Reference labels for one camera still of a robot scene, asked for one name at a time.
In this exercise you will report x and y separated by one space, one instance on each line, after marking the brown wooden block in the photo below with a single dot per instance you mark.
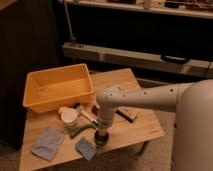
126 114

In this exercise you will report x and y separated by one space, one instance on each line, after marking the grey lower shelf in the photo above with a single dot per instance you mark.
137 59

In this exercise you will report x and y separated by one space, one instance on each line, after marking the green handled tool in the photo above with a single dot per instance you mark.
74 132

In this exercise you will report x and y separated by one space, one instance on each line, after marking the black object on shelf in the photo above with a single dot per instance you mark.
174 59

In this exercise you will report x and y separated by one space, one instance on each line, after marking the white handled brush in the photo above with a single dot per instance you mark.
82 112

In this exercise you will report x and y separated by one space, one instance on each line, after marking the grey upper shelf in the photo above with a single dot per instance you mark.
136 8

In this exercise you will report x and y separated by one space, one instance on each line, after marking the metal shelf pole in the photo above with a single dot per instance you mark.
71 37

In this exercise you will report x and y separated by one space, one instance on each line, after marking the white cup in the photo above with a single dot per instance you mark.
69 117

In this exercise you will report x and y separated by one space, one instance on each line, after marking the small blue sponge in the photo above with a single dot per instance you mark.
85 148

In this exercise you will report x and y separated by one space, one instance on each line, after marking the yellow plastic bin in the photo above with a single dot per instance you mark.
49 89

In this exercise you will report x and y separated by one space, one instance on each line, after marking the wooden table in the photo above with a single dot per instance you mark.
145 128

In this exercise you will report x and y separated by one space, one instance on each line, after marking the grey shelf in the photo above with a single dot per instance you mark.
137 59
136 8

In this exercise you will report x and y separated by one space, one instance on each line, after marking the large blue cloth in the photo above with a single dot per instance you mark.
48 143

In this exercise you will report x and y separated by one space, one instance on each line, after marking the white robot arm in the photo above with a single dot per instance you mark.
193 105

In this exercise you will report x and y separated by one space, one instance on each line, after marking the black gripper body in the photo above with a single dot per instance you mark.
101 137

